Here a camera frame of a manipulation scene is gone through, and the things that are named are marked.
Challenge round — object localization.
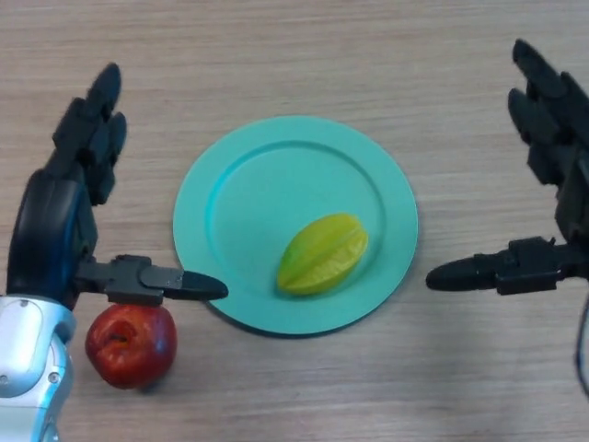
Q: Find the teal round plate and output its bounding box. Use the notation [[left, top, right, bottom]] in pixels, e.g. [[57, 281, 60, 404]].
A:
[[172, 115, 419, 341]]

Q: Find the red apple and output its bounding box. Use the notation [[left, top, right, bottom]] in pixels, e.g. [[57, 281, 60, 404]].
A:
[[85, 303, 179, 390]]

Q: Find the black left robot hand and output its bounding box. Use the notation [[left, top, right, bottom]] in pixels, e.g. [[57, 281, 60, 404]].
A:
[[6, 62, 230, 310]]

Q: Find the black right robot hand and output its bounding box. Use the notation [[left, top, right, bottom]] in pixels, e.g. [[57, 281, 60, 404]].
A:
[[425, 38, 589, 297]]

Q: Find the yellow starfruit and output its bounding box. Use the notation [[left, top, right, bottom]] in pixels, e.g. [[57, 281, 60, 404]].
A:
[[275, 212, 370, 297]]

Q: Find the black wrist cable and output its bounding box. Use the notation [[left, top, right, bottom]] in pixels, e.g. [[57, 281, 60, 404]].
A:
[[572, 278, 589, 395]]

